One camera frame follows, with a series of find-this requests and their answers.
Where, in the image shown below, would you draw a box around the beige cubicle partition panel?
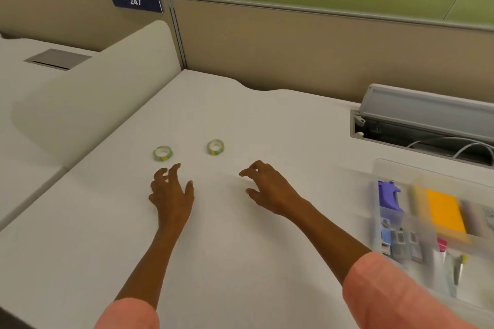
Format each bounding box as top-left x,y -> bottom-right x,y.
0,0 -> 182,71
172,0 -> 494,104

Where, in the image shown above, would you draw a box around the bundle of pens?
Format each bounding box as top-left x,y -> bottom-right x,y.
443,251 -> 471,299

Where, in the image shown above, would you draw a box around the person's left hand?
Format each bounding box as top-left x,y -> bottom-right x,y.
148,163 -> 195,226

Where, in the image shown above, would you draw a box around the purple stapler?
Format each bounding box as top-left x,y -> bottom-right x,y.
377,180 -> 404,214

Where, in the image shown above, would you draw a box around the grey desk cable hatch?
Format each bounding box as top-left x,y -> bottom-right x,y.
23,48 -> 92,71

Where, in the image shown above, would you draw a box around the person's left forearm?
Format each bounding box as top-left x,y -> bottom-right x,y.
94,220 -> 193,329

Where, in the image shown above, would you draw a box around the white cables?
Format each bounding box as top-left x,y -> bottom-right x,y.
407,138 -> 494,160

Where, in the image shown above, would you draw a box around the person's right forearm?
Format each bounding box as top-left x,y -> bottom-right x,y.
287,202 -> 481,329

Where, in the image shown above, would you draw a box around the green patterned tape roll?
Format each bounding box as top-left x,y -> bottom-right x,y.
206,139 -> 225,157
153,145 -> 173,163

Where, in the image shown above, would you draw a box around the group of small binder clips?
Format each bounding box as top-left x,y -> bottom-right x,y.
380,218 -> 424,264

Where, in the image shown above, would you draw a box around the person's right hand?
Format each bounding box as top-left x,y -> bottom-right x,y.
239,160 -> 310,222

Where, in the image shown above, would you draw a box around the blue number sign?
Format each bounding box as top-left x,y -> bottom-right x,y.
108,0 -> 163,14

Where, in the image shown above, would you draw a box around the clear plastic organizer box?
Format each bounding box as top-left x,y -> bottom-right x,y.
366,158 -> 494,319

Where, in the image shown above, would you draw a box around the desk cable tray opening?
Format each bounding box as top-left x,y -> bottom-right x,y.
350,108 -> 494,168

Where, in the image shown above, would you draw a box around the yellow sticky note pad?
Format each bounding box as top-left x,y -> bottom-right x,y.
411,185 -> 471,244

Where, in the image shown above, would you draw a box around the grey cable tray lid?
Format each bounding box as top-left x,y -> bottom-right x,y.
360,84 -> 494,137

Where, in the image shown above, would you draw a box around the grey partition post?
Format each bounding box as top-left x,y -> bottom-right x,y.
167,0 -> 187,72

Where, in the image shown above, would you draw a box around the white desk divider panel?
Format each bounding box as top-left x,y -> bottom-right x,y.
11,20 -> 184,172

